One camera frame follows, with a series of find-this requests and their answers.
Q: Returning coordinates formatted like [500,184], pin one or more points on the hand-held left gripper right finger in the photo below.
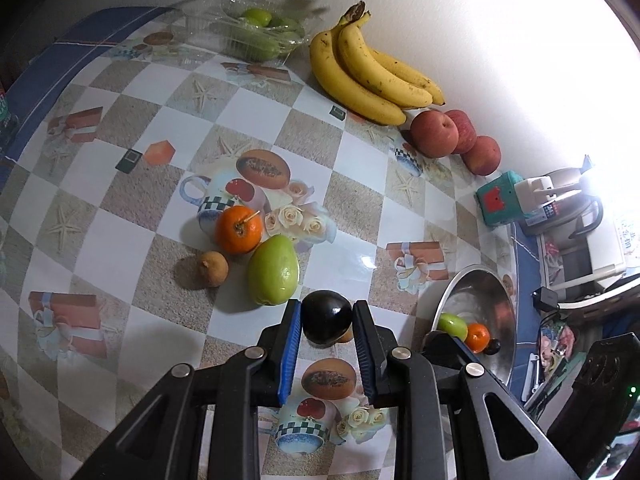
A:
[367,355]

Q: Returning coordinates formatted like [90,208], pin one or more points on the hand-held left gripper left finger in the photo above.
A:
[290,355]

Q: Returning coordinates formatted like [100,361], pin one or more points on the pointed green fruit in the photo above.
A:
[274,270]

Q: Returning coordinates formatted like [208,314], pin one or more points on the round green fruit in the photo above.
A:
[452,326]

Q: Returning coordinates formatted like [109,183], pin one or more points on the stainless steel bowl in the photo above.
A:
[490,300]

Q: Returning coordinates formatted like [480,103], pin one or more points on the orange with stem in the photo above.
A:
[238,230]

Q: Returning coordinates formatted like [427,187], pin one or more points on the pile of small green fruits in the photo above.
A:
[265,32]

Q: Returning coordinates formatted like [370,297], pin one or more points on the pink plastic package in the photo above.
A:
[557,347]

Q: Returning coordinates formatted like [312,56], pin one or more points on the white flat device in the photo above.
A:
[531,375]

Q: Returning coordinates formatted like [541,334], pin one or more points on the black charger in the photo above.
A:
[545,299]

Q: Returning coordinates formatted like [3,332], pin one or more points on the steel kettle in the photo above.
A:
[565,215]

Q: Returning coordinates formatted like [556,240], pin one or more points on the teal printed box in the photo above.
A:
[497,200]

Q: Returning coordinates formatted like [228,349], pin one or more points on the large red apple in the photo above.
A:
[434,132]

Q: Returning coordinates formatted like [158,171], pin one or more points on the yellow banana bunch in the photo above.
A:
[350,80]

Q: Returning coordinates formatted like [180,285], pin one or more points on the clear plastic clamshell box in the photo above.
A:
[240,25]

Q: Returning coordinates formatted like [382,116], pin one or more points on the white tube frame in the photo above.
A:
[595,260]

